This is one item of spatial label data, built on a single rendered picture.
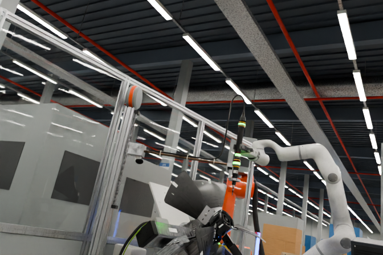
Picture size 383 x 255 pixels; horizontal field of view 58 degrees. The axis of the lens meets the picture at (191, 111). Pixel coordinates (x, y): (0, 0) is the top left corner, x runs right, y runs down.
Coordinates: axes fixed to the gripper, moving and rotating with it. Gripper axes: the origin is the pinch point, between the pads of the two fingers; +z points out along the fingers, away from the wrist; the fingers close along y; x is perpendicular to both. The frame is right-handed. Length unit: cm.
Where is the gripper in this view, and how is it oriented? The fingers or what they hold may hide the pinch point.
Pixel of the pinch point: (238, 147)
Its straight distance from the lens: 215.6
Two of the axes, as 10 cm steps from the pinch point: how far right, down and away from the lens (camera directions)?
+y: -7.5, 0.8, 6.6
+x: 1.7, -9.3, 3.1
